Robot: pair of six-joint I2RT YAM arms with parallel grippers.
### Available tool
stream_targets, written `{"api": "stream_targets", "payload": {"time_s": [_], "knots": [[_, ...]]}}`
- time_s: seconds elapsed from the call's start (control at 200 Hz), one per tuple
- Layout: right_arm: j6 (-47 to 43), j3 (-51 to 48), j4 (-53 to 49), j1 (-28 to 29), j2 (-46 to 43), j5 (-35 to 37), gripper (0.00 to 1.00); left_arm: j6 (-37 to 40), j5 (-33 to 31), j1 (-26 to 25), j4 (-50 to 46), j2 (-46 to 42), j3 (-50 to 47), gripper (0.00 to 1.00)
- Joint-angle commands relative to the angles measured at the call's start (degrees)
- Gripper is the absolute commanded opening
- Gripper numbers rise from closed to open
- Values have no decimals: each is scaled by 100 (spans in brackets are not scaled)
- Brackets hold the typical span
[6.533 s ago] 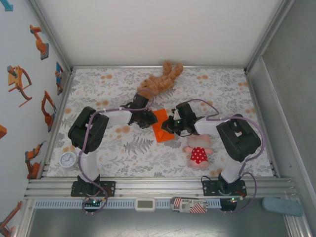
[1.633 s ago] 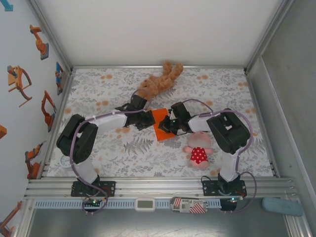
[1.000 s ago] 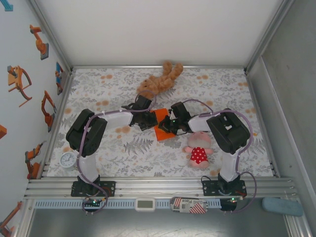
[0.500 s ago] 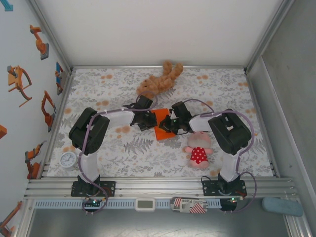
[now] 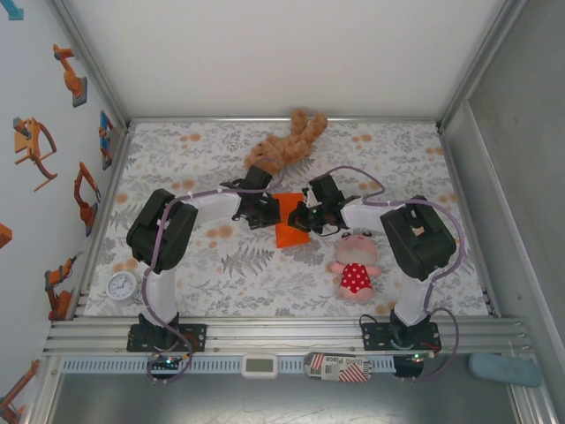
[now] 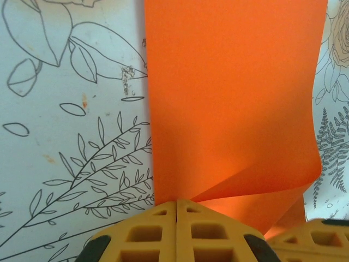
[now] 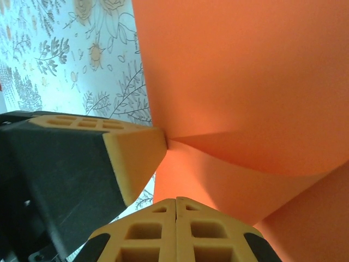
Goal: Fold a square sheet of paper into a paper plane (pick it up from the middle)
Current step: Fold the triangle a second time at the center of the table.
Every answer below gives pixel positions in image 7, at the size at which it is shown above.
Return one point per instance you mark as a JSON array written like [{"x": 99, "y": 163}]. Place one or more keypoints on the floral print table mat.
[{"x": 54, "y": 54}]

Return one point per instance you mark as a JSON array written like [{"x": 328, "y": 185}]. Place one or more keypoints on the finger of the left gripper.
[{"x": 131, "y": 158}]

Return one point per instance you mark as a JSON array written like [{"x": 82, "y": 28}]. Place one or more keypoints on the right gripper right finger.
[{"x": 234, "y": 240}]

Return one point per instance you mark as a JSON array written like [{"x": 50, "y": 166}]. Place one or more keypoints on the orange paper sheet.
[{"x": 245, "y": 82}]

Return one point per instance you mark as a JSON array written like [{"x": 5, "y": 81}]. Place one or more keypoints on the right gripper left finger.
[{"x": 152, "y": 240}]

